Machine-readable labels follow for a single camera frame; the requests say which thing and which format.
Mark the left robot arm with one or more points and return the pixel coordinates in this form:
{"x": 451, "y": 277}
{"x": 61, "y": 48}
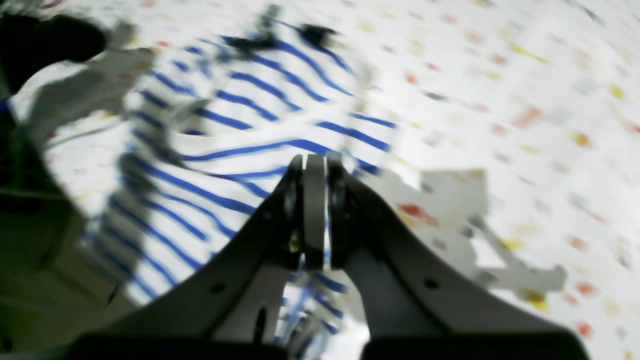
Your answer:
{"x": 28, "y": 45}

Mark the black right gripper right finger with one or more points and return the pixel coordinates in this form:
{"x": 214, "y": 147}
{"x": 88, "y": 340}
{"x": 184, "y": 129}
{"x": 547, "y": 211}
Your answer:
{"x": 417, "y": 307}

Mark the blue white striped t-shirt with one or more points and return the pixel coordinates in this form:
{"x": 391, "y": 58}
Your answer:
{"x": 212, "y": 133}

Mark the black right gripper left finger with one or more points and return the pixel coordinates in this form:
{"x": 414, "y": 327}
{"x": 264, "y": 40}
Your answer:
{"x": 229, "y": 309}

